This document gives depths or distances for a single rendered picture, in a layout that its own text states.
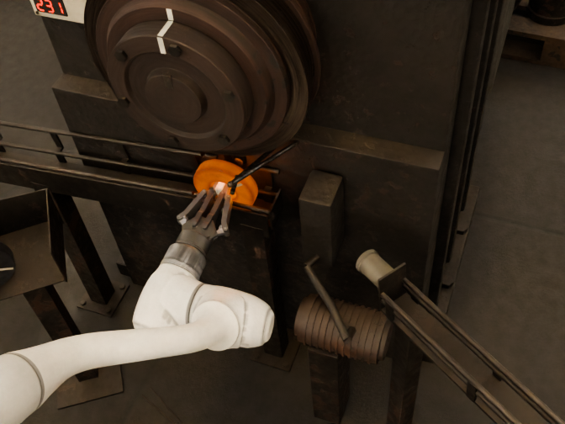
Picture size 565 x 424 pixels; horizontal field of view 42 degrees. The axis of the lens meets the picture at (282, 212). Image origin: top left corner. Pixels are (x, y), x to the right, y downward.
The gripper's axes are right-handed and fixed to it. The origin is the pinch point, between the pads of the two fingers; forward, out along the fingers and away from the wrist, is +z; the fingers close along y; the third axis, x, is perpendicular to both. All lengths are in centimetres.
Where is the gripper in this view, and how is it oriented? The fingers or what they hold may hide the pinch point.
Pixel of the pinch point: (224, 182)
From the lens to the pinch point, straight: 172.0
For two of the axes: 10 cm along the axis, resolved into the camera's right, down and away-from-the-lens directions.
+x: -1.0, -5.7, -8.1
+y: 9.3, 2.3, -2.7
